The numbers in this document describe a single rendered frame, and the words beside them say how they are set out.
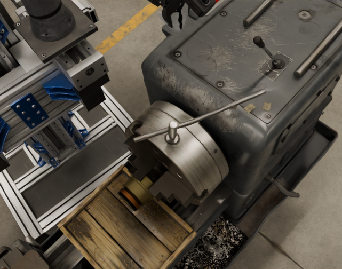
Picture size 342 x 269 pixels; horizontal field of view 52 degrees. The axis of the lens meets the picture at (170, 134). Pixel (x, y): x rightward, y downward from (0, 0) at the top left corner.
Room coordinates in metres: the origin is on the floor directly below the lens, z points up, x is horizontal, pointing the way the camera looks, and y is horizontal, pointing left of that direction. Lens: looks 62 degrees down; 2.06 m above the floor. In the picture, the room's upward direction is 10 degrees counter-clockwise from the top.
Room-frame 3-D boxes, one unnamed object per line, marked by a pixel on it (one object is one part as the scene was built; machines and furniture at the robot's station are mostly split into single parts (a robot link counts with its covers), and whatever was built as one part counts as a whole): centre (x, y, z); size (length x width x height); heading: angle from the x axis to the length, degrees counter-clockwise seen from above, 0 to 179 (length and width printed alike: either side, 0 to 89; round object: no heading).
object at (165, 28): (0.79, -0.09, 1.24); 0.09 x 0.08 x 0.03; 127
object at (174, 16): (0.66, -0.04, 1.41); 0.06 x 0.03 x 0.09; 39
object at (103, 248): (0.29, 0.20, 0.89); 0.36 x 0.30 x 0.04; 37
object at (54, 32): (0.98, 0.34, 1.21); 0.15 x 0.15 x 0.10
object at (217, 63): (0.70, -0.30, 1.06); 0.59 x 0.48 x 0.39; 127
